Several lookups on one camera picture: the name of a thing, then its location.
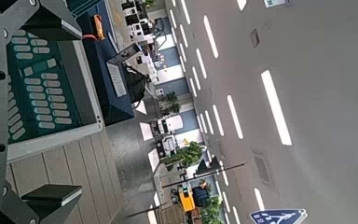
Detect white delivery vehicle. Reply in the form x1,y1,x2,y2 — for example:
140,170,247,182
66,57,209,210
155,133,180,158
150,114,185,135

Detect blue pedestrian crossing sign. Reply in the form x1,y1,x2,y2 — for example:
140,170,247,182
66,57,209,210
249,208,309,224

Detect thin dark metal pole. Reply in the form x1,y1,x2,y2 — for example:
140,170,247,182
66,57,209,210
161,161,247,189

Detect white ceiling light strip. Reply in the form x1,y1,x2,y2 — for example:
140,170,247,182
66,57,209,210
212,104,226,137
202,14,220,60
195,48,208,79
227,94,244,140

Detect green exit sign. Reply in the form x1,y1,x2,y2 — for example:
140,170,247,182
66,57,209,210
263,0,287,8

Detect black backpack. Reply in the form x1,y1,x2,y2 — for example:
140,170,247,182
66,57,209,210
122,63,152,105

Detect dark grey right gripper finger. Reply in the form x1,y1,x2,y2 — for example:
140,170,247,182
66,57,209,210
21,0,84,42
21,183,84,224

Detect red strap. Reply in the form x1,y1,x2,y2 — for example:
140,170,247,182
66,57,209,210
81,33,99,42

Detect green potted plant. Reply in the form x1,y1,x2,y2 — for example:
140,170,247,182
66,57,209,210
199,195,226,224
161,141,207,172

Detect dark blue draped table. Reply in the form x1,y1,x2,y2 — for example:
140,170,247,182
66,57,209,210
66,0,135,127

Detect dark grey laptop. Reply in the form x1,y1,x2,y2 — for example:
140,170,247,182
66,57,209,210
105,42,143,98

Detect green crate with grey rim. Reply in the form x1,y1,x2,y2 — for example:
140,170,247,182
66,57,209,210
6,28,104,163

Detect square ceiling vent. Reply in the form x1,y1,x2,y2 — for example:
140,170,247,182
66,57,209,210
249,28,261,49
252,149,274,187

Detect orange hand tool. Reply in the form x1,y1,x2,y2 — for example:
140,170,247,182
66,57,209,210
92,14,106,42

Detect yellow delivery vehicle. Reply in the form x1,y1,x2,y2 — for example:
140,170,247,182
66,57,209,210
177,184,198,213

